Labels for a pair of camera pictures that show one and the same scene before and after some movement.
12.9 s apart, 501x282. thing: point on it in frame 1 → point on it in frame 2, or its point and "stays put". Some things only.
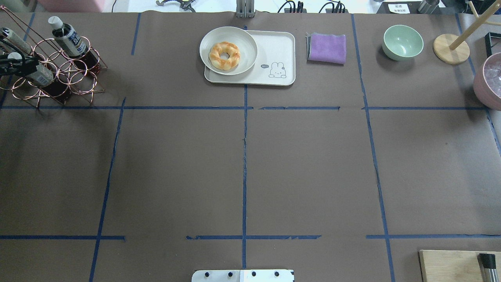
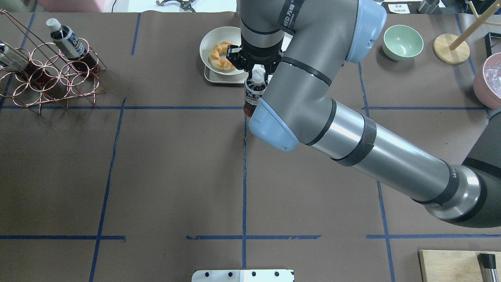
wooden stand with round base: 449,48 stays put
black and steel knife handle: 487,264 stays put
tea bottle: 7,35 → 13,61
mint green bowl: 400,42 stays put
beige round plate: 244,40 stays put
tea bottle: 43,77 → 254,89
